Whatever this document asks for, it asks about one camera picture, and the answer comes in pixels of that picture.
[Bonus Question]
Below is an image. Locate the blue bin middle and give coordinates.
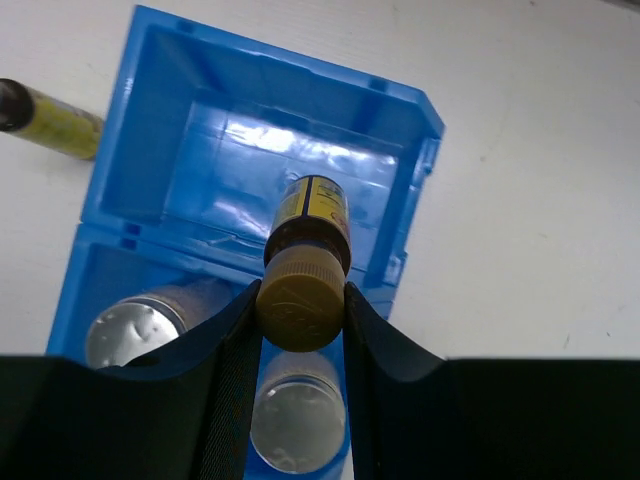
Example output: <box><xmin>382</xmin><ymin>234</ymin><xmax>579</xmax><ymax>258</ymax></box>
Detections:
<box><xmin>44</xmin><ymin>222</ymin><xmax>396</xmax><ymax>480</ymax></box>

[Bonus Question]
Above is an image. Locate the blue bin far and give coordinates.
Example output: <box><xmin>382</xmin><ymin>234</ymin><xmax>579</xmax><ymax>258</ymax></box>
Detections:
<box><xmin>82</xmin><ymin>6</ymin><xmax>444</xmax><ymax>288</ymax></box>

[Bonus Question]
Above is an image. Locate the silver-lid shaker blue label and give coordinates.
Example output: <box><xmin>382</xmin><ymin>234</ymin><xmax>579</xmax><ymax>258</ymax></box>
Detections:
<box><xmin>250</xmin><ymin>352</ymin><xmax>346</xmax><ymax>474</ymax></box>

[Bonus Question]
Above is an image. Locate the yellow oil bottle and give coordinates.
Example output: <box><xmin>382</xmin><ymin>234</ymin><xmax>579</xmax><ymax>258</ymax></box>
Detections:
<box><xmin>1</xmin><ymin>78</ymin><xmax>104</xmax><ymax>160</ymax></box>
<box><xmin>256</xmin><ymin>175</ymin><xmax>352</xmax><ymax>352</ymax></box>

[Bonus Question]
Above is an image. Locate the blue bin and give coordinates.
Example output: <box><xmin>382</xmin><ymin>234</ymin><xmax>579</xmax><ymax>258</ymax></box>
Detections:
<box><xmin>44</xmin><ymin>222</ymin><xmax>396</xmax><ymax>480</ymax></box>
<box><xmin>82</xmin><ymin>6</ymin><xmax>444</xmax><ymax>288</ymax></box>

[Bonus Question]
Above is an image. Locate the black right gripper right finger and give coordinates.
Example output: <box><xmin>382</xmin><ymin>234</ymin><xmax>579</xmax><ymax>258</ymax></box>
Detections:
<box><xmin>343</xmin><ymin>284</ymin><xmax>639</xmax><ymax>479</ymax></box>

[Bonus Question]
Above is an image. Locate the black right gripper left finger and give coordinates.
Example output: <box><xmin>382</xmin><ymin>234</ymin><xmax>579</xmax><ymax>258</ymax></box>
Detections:
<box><xmin>1</xmin><ymin>283</ymin><xmax>262</xmax><ymax>479</ymax></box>

